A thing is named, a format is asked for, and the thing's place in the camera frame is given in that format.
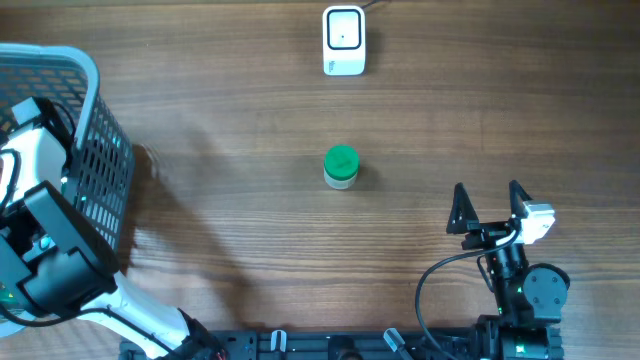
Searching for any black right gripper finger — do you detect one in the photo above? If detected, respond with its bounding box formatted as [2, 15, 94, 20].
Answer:
[509, 180, 532, 218]
[446, 183, 480, 234]

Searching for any green lidded plastic jar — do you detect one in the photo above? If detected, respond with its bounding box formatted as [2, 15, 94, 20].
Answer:
[323, 144, 360, 190]

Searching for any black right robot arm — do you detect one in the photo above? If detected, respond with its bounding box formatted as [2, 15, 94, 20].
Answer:
[446, 180, 570, 360]

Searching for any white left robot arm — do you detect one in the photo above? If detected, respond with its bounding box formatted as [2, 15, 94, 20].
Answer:
[1, 97, 226, 359]

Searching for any white barcode scanner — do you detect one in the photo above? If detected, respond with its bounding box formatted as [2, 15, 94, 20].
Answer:
[322, 5, 366, 76]

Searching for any grey plastic shopping basket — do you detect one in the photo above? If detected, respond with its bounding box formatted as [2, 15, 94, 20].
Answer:
[0, 42, 135, 336]

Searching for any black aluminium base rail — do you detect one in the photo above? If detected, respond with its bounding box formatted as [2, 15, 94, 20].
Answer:
[118, 328, 481, 360]

